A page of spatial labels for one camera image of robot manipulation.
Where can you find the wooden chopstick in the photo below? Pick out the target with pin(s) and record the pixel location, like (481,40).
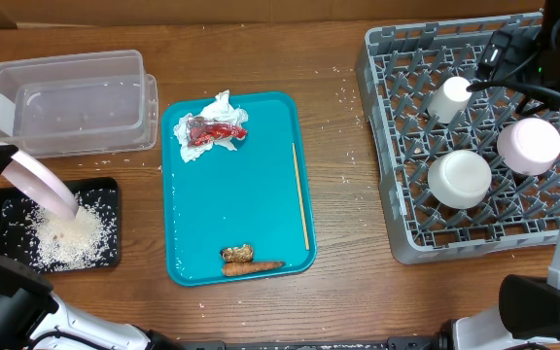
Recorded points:
(300,199)

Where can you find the pile of white rice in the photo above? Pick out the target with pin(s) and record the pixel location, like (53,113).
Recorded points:
(34,236)

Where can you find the large white plate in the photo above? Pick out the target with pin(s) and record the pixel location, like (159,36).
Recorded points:
(36,181)

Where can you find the red snack wrapper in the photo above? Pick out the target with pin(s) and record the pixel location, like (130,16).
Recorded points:
(202,131)

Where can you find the clear plastic storage bin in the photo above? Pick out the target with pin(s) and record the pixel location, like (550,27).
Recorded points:
(78,104)

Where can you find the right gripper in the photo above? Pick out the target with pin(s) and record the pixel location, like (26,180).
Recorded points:
(515,50)

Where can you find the white tissue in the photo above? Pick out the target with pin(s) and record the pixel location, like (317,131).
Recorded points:
(220,110)

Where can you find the black rectangular tray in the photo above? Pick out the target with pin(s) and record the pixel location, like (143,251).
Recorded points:
(74,186)

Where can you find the teal serving tray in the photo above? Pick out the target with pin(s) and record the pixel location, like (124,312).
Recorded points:
(227,199)

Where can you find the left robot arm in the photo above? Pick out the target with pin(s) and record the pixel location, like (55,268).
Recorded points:
(32,316)

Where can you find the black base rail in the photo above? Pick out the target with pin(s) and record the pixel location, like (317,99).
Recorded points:
(417,342)

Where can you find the brown food scrap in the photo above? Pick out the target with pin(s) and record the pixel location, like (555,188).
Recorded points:
(243,254)

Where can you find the white cup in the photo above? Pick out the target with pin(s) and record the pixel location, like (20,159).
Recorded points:
(449,99)

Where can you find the carrot piece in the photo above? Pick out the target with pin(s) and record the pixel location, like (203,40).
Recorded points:
(233,269)

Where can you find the small white bowl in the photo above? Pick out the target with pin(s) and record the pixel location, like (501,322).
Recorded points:
(460,179)

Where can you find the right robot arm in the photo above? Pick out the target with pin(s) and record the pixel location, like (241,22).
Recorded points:
(527,315)

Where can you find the grey dishwasher rack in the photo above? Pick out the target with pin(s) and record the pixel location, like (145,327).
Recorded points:
(398,70)

